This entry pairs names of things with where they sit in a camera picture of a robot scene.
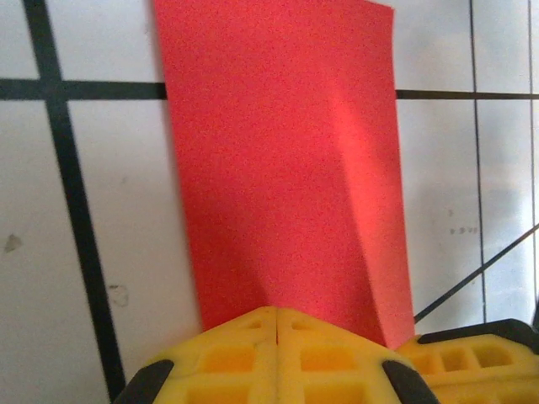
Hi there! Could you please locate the thin black right gripper cable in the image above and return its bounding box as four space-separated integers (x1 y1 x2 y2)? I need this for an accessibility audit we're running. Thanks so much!
414 222 539 323

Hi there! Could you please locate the red paper sheet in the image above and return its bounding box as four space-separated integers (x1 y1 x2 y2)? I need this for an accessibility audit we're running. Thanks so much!
153 0 416 350

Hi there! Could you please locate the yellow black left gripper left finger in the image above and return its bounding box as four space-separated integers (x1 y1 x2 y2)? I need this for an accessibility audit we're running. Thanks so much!
113 306 279 404

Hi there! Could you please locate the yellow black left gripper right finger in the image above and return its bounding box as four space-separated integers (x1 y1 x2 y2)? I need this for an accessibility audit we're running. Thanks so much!
276 306 440 404

